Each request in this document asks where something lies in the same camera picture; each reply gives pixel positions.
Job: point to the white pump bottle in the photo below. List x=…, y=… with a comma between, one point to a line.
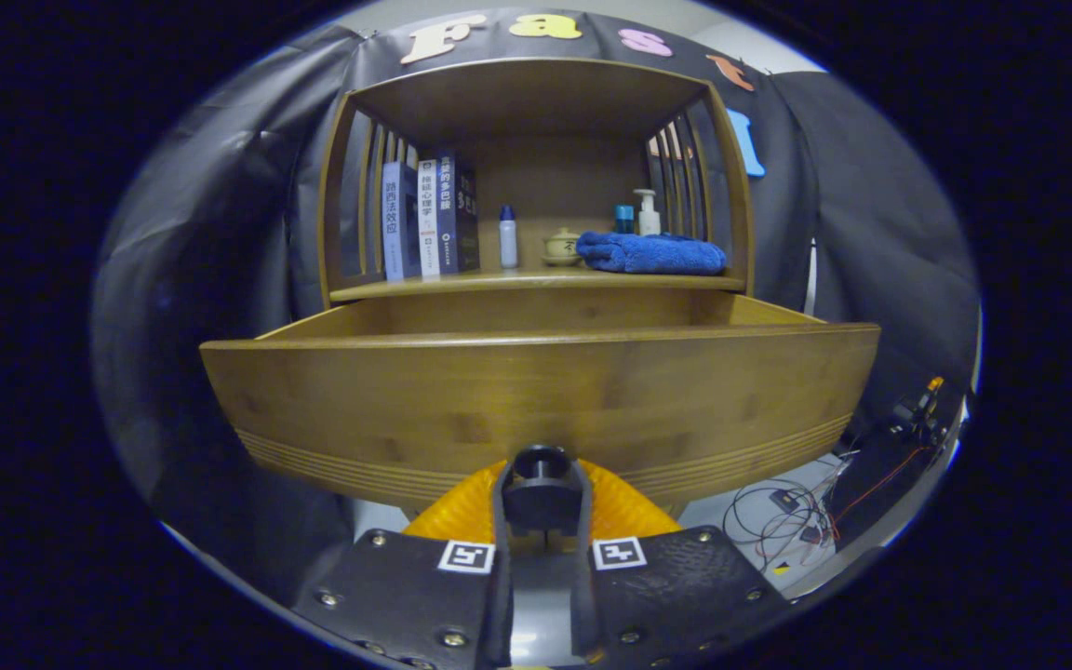
x=649, y=221

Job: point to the wooden countertop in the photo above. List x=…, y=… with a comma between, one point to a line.
x=536, y=279

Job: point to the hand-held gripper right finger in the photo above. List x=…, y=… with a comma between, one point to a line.
x=582, y=577

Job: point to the teal bottle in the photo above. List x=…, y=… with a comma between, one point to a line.
x=624, y=220

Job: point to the white bottle with blue cap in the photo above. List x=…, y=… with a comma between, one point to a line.
x=508, y=244

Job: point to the beige lidded tea cup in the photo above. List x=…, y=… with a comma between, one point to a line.
x=561, y=246

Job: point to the white book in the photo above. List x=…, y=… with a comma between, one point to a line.
x=427, y=219

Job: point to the light blue book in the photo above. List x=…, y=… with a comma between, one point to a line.
x=394, y=223

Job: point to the wooden cabinet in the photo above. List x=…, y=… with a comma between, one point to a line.
x=536, y=98

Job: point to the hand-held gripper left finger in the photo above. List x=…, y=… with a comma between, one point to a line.
x=501, y=558

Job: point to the black and orange device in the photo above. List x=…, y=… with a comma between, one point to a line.
x=917, y=409

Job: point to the dark blue book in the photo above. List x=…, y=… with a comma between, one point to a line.
x=448, y=209

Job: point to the wooden drawer with black knob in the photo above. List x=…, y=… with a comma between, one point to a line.
x=536, y=391

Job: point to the black backdrop cloth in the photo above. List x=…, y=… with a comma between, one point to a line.
x=201, y=233

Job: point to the folded blue towel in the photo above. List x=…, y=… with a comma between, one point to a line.
x=652, y=254

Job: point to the beige saucer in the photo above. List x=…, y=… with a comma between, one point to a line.
x=561, y=262

